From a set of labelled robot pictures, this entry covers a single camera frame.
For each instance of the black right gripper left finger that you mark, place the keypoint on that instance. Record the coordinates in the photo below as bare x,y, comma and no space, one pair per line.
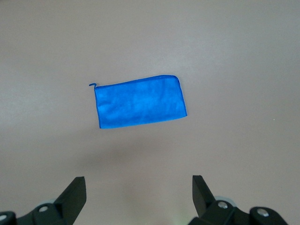
68,204

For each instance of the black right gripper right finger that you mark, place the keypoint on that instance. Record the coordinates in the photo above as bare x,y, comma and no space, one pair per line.
206,204

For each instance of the blue microfibre towel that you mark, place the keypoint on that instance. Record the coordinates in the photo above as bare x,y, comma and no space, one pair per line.
140,103

